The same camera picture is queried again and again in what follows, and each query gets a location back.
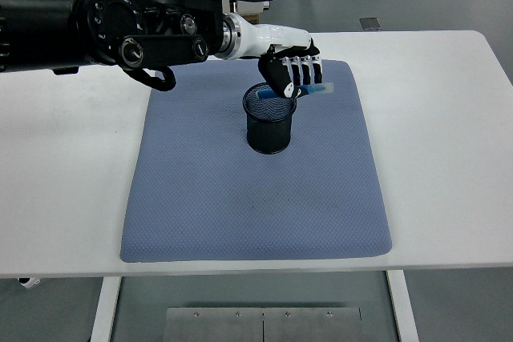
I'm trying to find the white table leg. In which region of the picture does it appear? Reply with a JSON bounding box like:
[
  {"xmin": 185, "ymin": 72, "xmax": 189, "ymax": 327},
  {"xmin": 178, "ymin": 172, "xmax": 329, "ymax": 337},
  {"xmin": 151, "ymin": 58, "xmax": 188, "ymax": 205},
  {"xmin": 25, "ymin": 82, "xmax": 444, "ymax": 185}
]
[
  {"xmin": 385, "ymin": 269, "xmax": 420, "ymax": 342},
  {"xmin": 88, "ymin": 276, "xmax": 122, "ymax": 342}
]

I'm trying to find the blue marker with clear cap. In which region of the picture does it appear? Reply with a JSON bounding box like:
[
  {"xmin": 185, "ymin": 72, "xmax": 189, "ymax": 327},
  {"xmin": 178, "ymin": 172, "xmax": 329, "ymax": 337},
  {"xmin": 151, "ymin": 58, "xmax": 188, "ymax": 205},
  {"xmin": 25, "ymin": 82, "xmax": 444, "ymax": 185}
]
[{"xmin": 256, "ymin": 82, "xmax": 335, "ymax": 101}]

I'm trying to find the black mesh pen holder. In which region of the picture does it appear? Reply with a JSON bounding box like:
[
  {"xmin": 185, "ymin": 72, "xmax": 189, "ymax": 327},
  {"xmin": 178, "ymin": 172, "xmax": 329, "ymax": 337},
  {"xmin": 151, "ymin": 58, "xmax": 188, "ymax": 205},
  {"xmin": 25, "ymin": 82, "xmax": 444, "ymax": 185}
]
[{"xmin": 242, "ymin": 81, "xmax": 299, "ymax": 155}]

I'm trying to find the grey metal plate with screws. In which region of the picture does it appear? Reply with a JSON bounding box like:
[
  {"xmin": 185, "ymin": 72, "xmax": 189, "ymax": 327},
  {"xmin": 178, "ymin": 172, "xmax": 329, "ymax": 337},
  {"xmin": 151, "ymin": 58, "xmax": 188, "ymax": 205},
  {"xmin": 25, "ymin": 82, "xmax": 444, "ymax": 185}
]
[
  {"xmin": 164, "ymin": 307, "xmax": 265, "ymax": 342},
  {"xmin": 263, "ymin": 307, "xmax": 362, "ymax": 342}
]

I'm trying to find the grey-blue textured mat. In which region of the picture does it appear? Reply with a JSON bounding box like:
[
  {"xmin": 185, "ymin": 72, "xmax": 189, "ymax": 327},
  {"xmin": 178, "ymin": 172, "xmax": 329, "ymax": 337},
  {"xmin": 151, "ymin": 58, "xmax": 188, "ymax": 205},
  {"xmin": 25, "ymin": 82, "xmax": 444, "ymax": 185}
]
[{"xmin": 119, "ymin": 57, "xmax": 393, "ymax": 265}]

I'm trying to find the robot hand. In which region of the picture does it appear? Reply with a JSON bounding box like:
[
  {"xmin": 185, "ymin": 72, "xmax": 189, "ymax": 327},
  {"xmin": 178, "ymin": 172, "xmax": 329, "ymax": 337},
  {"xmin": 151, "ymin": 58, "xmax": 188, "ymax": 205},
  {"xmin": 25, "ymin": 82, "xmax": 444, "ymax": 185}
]
[{"xmin": 236, "ymin": 23, "xmax": 324, "ymax": 99}]

